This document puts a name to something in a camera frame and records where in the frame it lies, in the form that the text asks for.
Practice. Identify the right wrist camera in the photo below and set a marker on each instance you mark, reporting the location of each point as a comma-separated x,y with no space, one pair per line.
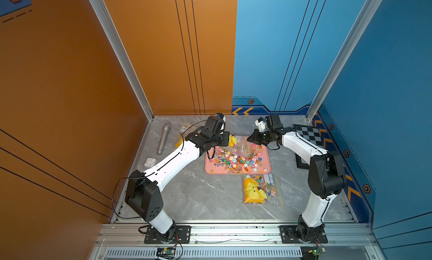
261,124

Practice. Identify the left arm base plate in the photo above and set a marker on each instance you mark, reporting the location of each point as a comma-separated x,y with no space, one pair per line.
174,235

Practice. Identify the aluminium front rail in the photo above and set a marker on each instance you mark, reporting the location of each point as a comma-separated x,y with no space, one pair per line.
243,234

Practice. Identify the left aluminium corner post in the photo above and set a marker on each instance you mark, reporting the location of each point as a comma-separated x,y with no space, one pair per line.
111,32

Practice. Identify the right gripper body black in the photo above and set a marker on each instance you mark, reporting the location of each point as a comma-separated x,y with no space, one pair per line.
266,137

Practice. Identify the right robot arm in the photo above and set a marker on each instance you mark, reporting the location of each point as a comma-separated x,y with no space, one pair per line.
326,177

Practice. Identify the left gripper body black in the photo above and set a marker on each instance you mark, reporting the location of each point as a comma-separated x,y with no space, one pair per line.
221,139

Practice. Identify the right aluminium corner post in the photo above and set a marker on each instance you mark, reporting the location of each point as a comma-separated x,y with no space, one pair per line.
360,24

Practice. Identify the yellow duck ziploc bag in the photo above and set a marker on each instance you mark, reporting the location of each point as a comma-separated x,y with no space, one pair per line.
261,189
185,127
238,145

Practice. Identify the black white chessboard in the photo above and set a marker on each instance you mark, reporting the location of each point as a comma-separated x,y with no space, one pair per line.
312,134

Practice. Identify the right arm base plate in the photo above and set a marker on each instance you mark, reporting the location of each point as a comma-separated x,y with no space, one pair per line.
291,234

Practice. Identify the white earbuds case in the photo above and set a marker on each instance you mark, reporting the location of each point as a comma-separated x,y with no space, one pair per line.
150,162

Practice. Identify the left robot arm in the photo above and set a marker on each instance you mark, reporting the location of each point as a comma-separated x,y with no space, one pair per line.
144,190

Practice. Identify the left green circuit board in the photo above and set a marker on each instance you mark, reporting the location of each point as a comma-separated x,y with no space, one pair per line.
166,253

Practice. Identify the green circuit board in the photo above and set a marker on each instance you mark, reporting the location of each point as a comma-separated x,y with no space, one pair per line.
166,253
313,254

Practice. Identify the silver microphone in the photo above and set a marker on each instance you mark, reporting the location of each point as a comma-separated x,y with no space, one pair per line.
164,135

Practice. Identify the aluminium corner post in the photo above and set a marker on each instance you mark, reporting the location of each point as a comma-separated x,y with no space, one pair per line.
111,32
360,24

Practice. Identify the pink plastic tray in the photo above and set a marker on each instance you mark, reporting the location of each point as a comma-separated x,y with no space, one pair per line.
226,163

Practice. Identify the right green circuit board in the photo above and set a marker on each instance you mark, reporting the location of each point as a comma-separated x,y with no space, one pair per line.
313,254

